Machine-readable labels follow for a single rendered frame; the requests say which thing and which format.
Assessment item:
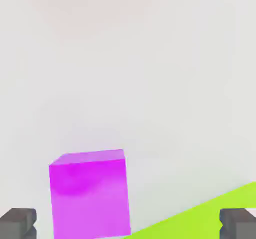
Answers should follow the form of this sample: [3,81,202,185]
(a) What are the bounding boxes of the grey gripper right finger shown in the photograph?
[219,207,256,239]

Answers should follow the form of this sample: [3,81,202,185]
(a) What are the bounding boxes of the large lime green box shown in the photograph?
[123,180,256,239]

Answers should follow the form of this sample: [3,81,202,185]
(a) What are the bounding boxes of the small magenta cube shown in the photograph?
[48,148,132,239]

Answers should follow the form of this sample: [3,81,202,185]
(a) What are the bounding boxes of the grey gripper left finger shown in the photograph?
[0,207,38,239]

